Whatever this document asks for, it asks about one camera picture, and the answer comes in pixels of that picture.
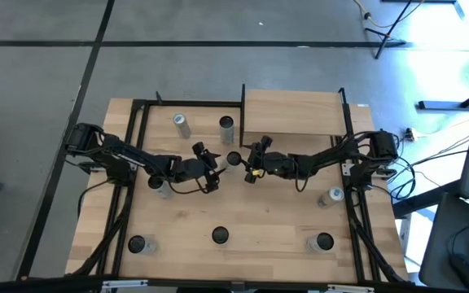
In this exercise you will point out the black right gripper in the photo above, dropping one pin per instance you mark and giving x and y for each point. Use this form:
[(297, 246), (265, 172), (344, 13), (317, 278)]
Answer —
[(277, 163)]

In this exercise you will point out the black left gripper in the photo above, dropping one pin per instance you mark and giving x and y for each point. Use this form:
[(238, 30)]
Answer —
[(191, 170)]

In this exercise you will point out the black-lid white beverage can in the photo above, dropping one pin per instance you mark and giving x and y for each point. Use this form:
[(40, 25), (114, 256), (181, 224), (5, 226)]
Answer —
[(233, 158), (324, 241)]

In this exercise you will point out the black-lid silver beverage can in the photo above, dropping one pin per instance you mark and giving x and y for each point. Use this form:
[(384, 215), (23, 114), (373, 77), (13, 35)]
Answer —
[(226, 132), (155, 183)]

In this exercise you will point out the silver-lid blue beverage can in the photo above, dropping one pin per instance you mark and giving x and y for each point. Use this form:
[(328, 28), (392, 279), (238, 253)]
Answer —
[(182, 128), (329, 198)]

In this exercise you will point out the pineapple print beverage can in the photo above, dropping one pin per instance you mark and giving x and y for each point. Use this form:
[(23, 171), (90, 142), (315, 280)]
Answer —
[(220, 235)]

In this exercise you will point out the palm print beverage can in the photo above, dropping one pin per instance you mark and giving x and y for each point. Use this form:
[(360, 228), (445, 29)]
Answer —
[(137, 244)]

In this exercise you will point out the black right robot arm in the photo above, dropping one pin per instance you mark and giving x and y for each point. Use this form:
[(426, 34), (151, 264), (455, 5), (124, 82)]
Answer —
[(328, 156)]

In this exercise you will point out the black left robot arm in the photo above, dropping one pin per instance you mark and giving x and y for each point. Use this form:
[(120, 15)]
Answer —
[(137, 158)]

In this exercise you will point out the black shelf side support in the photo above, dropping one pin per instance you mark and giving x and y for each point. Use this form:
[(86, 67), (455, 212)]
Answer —
[(242, 122), (343, 97)]

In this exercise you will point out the wooden shelf board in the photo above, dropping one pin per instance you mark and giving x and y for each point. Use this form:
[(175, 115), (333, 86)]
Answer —
[(291, 112)]

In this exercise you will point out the small power plug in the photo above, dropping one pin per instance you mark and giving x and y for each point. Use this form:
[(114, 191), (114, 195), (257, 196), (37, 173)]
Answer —
[(409, 133)]

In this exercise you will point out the black desk leg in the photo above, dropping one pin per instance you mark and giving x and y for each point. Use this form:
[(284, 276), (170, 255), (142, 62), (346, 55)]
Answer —
[(422, 201)]

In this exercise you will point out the black tripod stand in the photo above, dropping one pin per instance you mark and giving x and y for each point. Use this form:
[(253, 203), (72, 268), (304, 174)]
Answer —
[(385, 37)]

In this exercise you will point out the black stand base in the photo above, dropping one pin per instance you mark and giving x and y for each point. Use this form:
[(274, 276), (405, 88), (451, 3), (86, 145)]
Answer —
[(438, 105)]

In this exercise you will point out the black computer mouse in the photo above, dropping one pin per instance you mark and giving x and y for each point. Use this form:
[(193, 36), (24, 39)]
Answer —
[(468, 270)]

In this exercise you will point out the black metal table frame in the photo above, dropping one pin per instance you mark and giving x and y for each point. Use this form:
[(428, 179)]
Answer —
[(194, 103)]

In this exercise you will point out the small white bracket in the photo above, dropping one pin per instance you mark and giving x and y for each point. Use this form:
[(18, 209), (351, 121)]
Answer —
[(346, 169)]

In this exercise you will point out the silver metal bracket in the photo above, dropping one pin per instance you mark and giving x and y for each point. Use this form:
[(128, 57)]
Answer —
[(124, 283), (350, 289)]

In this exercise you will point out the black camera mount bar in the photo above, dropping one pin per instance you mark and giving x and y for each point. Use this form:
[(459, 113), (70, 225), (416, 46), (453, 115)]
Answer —
[(55, 285)]

